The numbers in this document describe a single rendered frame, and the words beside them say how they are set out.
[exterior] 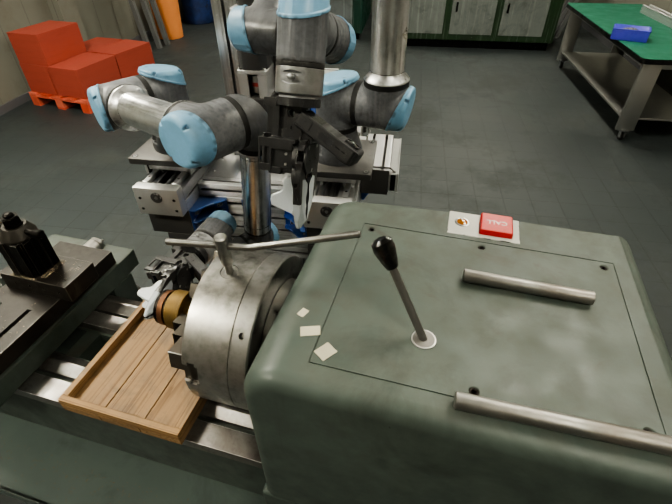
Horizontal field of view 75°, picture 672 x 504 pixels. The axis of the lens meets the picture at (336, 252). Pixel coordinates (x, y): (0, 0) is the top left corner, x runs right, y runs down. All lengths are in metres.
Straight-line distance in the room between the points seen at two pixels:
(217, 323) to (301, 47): 0.46
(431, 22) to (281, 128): 6.42
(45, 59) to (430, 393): 5.26
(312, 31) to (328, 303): 0.40
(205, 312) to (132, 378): 0.42
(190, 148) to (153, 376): 0.54
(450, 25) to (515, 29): 0.89
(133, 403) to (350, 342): 0.62
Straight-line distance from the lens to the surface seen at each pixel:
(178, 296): 0.96
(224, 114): 0.96
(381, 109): 1.16
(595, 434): 0.63
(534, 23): 7.29
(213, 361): 0.79
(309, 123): 0.70
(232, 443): 1.03
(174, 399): 1.09
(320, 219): 1.22
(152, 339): 1.23
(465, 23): 7.13
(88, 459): 1.52
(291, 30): 0.70
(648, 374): 0.75
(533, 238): 0.90
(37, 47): 5.56
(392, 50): 1.13
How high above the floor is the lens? 1.76
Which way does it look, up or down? 40 degrees down
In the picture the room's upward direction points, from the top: straight up
